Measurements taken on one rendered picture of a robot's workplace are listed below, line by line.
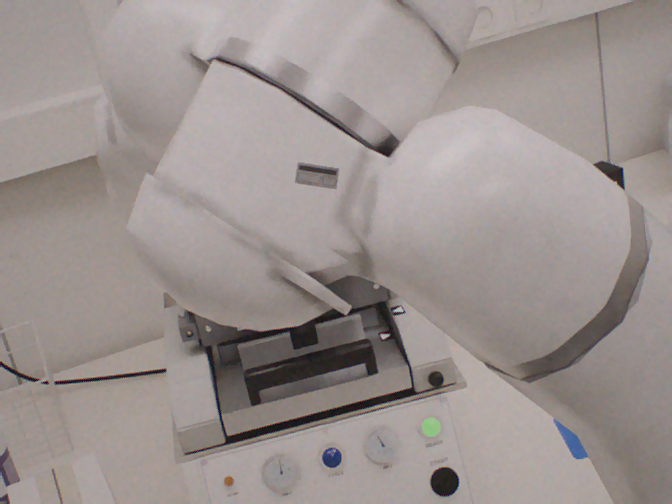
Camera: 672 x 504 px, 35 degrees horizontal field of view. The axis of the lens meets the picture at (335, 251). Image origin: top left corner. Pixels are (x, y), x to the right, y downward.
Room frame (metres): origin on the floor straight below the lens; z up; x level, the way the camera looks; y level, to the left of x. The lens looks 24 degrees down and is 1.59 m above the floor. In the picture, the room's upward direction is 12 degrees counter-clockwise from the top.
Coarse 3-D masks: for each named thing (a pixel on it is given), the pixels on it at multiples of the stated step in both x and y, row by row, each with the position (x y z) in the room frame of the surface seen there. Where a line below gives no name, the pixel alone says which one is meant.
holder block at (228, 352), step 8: (352, 312) 1.16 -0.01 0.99; (360, 312) 1.16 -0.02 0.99; (368, 312) 1.16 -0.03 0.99; (376, 312) 1.16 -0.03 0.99; (320, 320) 1.15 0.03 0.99; (328, 320) 1.15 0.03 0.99; (368, 320) 1.16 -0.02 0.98; (376, 320) 1.16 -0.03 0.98; (280, 328) 1.15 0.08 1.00; (288, 328) 1.15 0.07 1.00; (248, 336) 1.15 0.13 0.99; (256, 336) 1.15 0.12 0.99; (264, 336) 1.14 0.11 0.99; (224, 344) 1.14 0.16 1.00; (232, 344) 1.14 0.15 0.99; (224, 352) 1.14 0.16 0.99; (232, 352) 1.14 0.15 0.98; (224, 360) 1.14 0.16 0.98; (232, 360) 1.14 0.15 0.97; (240, 360) 1.14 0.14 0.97
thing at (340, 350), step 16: (320, 352) 1.05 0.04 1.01; (336, 352) 1.04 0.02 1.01; (352, 352) 1.04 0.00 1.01; (368, 352) 1.04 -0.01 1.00; (256, 368) 1.04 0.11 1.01; (272, 368) 1.04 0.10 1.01; (288, 368) 1.03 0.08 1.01; (304, 368) 1.04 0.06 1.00; (320, 368) 1.04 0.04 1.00; (336, 368) 1.04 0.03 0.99; (368, 368) 1.04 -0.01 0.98; (256, 384) 1.03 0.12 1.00; (272, 384) 1.03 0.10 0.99; (256, 400) 1.03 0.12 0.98
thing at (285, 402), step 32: (352, 320) 1.11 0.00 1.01; (384, 320) 1.17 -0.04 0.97; (256, 352) 1.10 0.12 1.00; (288, 352) 1.10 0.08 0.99; (384, 352) 1.09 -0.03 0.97; (224, 384) 1.09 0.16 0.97; (288, 384) 1.06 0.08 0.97; (320, 384) 1.05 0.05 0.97; (352, 384) 1.04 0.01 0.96; (384, 384) 1.04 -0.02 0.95; (224, 416) 1.03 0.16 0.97; (256, 416) 1.03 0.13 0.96; (288, 416) 1.03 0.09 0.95
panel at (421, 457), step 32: (384, 416) 1.04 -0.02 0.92; (416, 416) 1.04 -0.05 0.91; (448, 416) 1.04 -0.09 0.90; (256, 448) 1.02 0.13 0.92; (288, 448) 1.02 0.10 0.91; (320, 448) 1.02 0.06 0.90; (352, 448) 1.02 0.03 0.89; (416, 448) 1.02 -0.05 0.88; (448, 448) 1.02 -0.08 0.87; (224, 480) 1.00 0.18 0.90; (256, 480) 1.01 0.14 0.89; (320, 480) 1.01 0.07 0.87; (352, 480) 1.01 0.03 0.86; (384, 480) 1.00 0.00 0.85; (416, 480) 1.00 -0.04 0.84
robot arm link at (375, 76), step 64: (128, 0) 0.59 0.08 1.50; (192, 0) 0.57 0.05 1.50; (256, 0) 0.52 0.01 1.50; (320, 0) 0.49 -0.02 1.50; (384, 0) 0.49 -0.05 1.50; (448, 0) 0.50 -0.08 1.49; (128, 64) 0.56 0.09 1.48; (192, 64) 0.55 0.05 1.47; (256, 64) 0.48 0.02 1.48; (320, 64) 0.47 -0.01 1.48; (384, 64) 0.48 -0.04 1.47; (448, 64) 0.51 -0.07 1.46; (128, 128) 0.59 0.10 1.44; (384, 128) 0.47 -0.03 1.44
